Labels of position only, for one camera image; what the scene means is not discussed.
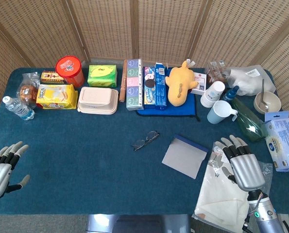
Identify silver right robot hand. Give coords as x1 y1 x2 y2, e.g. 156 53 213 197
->
220 134 266 192

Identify black eyeglasses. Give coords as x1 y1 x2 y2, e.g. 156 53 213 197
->
131 130 160 152

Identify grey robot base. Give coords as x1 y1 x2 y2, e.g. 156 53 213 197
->
85 214 191 233

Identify bagged white cloth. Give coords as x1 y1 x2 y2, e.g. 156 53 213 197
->
194 142 273 233

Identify green glass bottle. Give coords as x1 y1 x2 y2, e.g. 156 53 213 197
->
230 97 269 143

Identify blue white wipes package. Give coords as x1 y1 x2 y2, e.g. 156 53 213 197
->
264 111 289 173

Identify light blue mug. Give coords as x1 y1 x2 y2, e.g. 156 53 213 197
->
206 100 239 125

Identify clear plastic water bottle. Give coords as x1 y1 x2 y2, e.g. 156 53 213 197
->
2 96 35 121

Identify beige bowl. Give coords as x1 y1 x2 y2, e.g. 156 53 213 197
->
253 91 282 114

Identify dark blue spray bottle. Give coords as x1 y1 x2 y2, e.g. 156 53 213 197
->
222 85 240 101

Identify metal spoon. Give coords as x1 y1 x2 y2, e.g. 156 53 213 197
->
260 79 270 113

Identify stack of white paper cups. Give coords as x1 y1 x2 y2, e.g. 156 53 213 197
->
200 81 226 108

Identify blue cloth mat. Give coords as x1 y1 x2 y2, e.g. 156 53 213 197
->
136 67 201 122

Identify bagged brown bread bun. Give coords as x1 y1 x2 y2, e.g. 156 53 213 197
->
17 72 41 109

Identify white plastic bag with label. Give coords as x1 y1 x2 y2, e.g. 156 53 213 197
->
225 65 277 97

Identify small white red-print box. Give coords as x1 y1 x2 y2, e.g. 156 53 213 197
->
190 71 208 96

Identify yellow snack package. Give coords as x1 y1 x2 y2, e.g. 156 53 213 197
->
36 83 78 110

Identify clear box of brown snacks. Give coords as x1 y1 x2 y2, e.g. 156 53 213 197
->
204 60 229 84

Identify yellow plush toy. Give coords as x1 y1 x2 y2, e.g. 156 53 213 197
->
165 60 200 107

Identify small red yellow snack box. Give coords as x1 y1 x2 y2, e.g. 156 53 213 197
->
40 70 67 85

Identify dark blue biscuit box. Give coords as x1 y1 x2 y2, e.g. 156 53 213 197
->
154 62 169 110

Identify blue cartoon cookie box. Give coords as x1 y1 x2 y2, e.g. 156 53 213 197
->
143 66 157 109

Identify beige plastic lunch box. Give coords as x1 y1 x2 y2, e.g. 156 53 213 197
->
77 86 119 115

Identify orange tub with red lid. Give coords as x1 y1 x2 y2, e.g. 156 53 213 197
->
55 55 85 88

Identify pastel multicolour tissue pack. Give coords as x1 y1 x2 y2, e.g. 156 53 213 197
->
126 58 145 111

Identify green tissue pack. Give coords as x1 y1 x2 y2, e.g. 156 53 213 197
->
87 64 118 88

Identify wooden rolling pin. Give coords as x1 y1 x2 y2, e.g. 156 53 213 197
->
119 59 128 103

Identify woven folding screen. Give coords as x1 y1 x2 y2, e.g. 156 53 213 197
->
0 0 289 119

